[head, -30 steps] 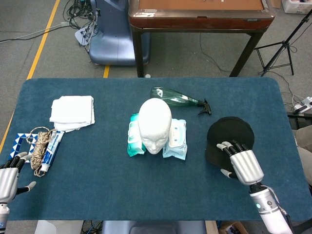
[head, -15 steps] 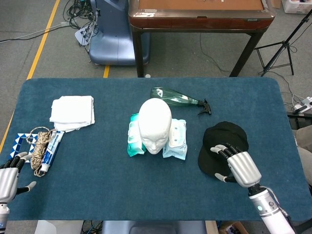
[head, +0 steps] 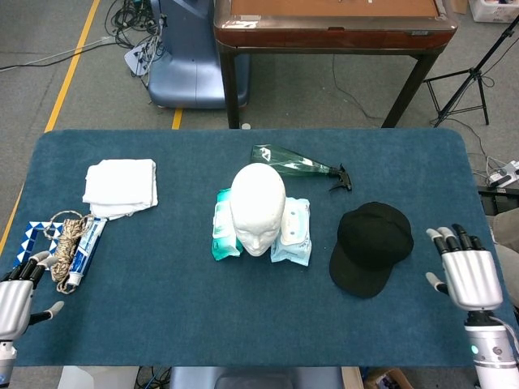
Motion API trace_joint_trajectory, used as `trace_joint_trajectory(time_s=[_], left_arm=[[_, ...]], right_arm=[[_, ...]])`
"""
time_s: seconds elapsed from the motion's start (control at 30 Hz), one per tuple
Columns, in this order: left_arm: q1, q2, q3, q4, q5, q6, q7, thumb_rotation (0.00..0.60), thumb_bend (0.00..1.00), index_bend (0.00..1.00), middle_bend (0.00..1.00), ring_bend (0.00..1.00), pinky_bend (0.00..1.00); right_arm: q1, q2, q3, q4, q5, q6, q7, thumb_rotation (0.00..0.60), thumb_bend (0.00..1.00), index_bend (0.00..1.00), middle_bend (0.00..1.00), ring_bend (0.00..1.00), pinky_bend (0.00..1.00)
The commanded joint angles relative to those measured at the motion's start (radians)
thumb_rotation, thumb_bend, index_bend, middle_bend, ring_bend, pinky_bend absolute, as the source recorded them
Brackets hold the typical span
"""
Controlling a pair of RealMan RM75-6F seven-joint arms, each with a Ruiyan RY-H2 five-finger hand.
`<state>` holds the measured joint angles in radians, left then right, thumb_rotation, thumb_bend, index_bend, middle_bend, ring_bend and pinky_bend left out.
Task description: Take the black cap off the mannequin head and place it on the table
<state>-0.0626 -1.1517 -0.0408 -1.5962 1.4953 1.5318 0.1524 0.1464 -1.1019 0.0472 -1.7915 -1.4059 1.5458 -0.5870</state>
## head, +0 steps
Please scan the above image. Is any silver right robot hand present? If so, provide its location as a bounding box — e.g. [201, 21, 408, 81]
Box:
[425, 223, 504, 312]

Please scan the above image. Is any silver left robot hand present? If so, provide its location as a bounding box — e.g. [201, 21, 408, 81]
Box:
[0, 250, 65, 341]

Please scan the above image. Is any black baseball cap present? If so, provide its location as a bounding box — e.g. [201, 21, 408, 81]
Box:
[328, 201, 415, 300]

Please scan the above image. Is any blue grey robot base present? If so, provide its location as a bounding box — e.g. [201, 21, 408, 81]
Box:
[147, 0, 251, 109]

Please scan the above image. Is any white foam mannequin head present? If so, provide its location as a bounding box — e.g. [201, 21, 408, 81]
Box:
[229, 162, 287, 257]

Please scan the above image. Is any person in grey trousers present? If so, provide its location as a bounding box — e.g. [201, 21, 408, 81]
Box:
[488, 208, 519, 309]

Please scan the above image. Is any blue white snake puzzle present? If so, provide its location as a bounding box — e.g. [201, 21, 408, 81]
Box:
[12, 220, 66, 268]

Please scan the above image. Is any blue white toothpaste tube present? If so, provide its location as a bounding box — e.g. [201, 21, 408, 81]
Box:
[66, 217, 109, 287]

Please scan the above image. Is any white power strip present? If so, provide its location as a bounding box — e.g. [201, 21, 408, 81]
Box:
[486, 160, 519, 188]

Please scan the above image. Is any white plastic container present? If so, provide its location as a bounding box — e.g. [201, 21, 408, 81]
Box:
[60, 366, 141, 389]

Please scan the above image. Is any small cardboard box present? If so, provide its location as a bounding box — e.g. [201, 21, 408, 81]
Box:
[362, 366, 414, 389]

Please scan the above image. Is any blue table mat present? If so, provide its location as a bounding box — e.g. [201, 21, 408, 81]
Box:
[7, 128, 516, 368]

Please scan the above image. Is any folded white cloth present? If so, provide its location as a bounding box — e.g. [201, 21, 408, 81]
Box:
[82, 158, 159, 221]

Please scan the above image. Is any light blue wet wipes pack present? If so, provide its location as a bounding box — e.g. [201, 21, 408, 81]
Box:
[270, 196, 313, 267]

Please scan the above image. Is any black tripod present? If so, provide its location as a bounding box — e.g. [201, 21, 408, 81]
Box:
[422, 14, 519, 129]

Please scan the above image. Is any green wet wipes pack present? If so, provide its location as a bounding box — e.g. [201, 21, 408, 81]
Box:
[211, 188, 244, 262]

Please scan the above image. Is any green spray bottle black trigger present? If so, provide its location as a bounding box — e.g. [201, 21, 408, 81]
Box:
[250, 144, 353, 193]

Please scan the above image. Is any blue grey robot torso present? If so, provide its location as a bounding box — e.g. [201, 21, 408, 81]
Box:
[168, 366, 345, 389]

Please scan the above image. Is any white plastic basket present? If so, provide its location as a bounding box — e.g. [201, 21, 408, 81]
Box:
[468, 0, 519, 24]

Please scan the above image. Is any brown wooden mahjong table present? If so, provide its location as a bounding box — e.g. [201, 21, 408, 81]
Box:
[213, 0, 459, 130]

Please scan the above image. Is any coiled beige rope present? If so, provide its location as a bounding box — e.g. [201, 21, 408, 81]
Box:
[43, 210, 95, 295]

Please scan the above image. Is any grey floor cable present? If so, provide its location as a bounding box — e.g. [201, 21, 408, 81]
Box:
[0, 35, 118, 73]

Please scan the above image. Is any black cable bundle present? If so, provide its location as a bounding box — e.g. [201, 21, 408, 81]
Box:
[105, 0, 168, 78]

